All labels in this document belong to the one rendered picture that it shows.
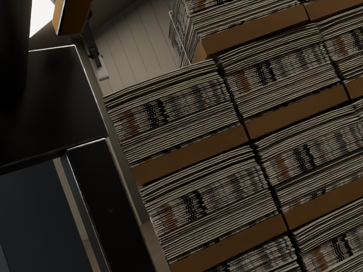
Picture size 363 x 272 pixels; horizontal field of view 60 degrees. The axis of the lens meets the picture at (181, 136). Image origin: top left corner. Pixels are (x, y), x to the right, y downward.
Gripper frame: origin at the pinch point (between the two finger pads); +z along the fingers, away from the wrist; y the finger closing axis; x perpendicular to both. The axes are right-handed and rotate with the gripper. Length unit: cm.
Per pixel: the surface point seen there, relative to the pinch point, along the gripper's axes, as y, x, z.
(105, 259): -55, 7, 41
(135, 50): 335, -58, -134
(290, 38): -19, -47, 15
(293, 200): -18, -31, 53
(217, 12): -18.5, -32.0, 2.8
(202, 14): -18.1, -28.1, 1.9
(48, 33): 334, 43, -195
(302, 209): -19, -32, 55
